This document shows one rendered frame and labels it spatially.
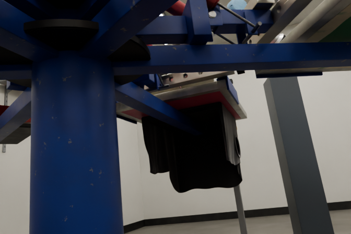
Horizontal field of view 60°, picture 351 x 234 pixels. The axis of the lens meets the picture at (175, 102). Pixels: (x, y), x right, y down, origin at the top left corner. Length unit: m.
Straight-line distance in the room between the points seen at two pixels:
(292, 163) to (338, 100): 3.39
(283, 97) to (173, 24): 1.34
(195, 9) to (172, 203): 4.82
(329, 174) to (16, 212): 4.12
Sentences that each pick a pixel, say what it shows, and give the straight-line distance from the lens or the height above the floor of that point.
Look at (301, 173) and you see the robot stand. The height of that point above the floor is 0.56.
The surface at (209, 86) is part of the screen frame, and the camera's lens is 1.37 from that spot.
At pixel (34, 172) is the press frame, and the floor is 0.62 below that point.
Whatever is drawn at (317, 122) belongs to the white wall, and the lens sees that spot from 5.23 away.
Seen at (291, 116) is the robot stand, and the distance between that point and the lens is 2.08.
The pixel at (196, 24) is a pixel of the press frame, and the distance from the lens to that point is 0.83.
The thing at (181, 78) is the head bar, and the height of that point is 1.01.
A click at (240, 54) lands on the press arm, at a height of 0.89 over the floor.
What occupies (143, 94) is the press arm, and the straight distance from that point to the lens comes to 1.12.
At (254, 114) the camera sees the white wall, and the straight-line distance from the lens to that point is 5.25.
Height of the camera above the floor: 0.55
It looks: 16 degrees up
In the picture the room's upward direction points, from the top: 7 degrees counter-clockwise
